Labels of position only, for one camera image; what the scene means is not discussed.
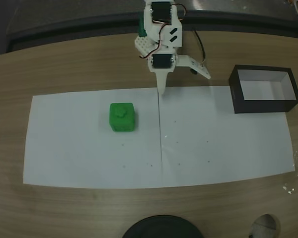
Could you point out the grey mottled object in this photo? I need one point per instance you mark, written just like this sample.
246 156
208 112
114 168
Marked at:
264 226

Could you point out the black round object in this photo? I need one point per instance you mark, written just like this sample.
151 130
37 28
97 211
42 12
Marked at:
161 228

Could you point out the green table clamp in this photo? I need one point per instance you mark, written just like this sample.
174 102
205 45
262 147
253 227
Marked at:
141 31

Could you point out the green cube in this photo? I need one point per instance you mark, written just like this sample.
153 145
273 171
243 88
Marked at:
121 119

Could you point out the white perforated base plate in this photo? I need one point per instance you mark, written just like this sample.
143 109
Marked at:
142 45

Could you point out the white paper sheet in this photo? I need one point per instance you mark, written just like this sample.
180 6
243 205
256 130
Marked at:
226 148
77 148

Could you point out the dark brown open box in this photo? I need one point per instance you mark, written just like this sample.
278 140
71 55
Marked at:
263 107

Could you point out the white wrist camera mount plate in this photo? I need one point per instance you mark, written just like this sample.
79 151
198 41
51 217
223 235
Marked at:
188 63

